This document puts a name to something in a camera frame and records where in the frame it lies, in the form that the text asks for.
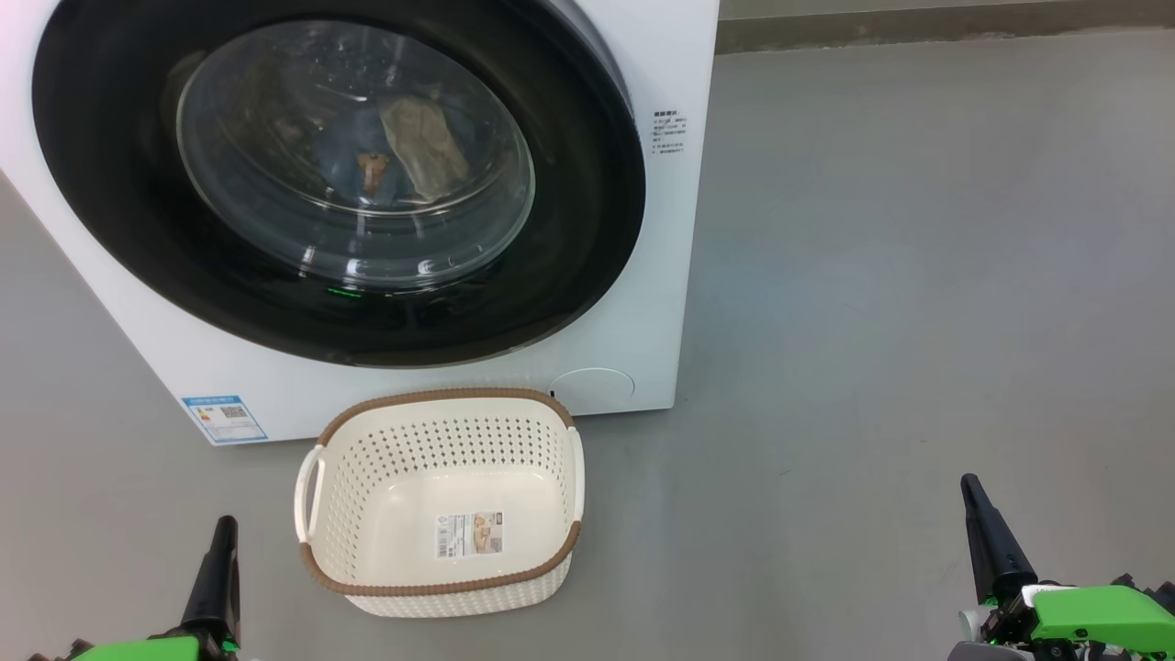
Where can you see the blue printed garment cream lining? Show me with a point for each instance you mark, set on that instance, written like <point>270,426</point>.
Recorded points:
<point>427,147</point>

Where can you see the white front-load washing machine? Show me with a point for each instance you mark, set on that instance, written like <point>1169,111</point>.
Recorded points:
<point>679,275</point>

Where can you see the round drain filter cover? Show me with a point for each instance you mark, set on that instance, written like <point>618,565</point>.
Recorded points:
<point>592,387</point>

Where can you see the black round glass washer door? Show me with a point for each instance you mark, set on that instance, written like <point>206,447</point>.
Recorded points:
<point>110,184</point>

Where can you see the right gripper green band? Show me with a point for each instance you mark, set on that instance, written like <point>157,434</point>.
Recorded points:
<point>1092,615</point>

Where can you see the cream perforated basket brown rim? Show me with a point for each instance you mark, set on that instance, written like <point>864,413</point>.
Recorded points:
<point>367,459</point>

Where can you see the blue garment orange print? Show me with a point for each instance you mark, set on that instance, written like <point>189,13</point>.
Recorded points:
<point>353,156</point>

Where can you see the blue energy label sticker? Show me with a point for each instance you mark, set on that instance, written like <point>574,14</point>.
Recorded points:
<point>225,420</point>

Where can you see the steel perforated washer drum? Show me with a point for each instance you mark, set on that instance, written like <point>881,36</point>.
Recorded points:
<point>266,101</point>

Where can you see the black printed text label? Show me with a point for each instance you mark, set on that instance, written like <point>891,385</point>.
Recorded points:
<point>669,131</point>

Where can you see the basket product label sticker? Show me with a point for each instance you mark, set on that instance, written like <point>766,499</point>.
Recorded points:
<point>468,534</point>

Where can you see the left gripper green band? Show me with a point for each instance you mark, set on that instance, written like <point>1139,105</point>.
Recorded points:
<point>147,650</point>

